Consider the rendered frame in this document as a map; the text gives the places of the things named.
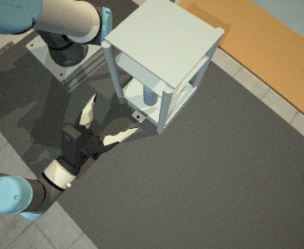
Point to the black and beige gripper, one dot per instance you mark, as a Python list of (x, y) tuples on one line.
[(90, 143)]

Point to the grey shelving unit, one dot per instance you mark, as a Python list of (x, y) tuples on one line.
[(168, 42)]

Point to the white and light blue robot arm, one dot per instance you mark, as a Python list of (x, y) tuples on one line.
[(90, 25)]

